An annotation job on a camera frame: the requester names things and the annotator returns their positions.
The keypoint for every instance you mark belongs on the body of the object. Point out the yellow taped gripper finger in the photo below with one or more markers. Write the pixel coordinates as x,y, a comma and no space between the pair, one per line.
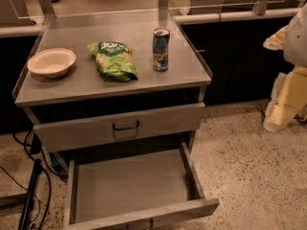
289,95

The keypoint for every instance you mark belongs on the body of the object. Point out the green rice chip bag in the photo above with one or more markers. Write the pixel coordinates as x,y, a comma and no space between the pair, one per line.
114,60

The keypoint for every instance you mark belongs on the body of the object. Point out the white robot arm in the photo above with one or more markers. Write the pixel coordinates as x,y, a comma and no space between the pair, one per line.
292,40

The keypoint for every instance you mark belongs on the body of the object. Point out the open grey middle drawer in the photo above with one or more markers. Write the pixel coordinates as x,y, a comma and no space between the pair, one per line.
134,188

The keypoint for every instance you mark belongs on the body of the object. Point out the grey metal drawer cabinet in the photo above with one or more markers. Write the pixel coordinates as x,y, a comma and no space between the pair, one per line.
87,108

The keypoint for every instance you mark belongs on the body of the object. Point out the grey upper drawer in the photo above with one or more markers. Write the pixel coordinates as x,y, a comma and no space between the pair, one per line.
89,132

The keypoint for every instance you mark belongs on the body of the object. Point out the blue energy drink can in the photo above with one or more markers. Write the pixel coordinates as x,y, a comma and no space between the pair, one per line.
161,37

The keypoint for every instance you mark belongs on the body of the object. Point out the white paper bowl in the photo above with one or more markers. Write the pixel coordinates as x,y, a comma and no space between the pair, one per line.
51,63

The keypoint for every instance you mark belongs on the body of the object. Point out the black metal floor bar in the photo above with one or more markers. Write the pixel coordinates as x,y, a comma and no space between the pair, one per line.
28,204

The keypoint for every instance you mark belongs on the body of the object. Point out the grey horizontal rail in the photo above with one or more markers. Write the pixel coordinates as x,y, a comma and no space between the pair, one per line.
233,16

